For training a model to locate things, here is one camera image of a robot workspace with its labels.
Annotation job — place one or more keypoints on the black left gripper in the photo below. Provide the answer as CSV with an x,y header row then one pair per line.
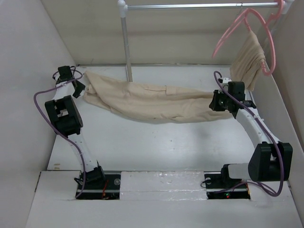
x,y
81,87

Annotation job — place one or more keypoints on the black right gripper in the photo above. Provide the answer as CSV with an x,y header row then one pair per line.
x,y
213,105

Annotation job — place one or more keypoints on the beige cargo trousers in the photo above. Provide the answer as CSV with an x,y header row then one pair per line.
x,y
148,102

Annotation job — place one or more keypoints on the pink plastic hanger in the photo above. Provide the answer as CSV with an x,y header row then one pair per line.
x,y
238,20

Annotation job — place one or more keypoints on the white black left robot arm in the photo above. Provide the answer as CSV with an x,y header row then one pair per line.
x,y
66,119

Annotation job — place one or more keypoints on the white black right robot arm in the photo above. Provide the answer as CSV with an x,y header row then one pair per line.
x,y
271,160

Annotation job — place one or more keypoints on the beige trousers hung on hanger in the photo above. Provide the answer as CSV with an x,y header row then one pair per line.
x,y
247,66

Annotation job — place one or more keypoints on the pink hanger with trousers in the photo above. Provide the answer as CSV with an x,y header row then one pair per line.
x,y
265,23

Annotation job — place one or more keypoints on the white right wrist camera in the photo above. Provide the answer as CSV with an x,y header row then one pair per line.
x,y
224,80

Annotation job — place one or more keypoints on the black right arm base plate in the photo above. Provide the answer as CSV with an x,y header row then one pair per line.
x,y
217,187

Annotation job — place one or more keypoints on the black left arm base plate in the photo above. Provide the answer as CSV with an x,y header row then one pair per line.
x,y
108,189

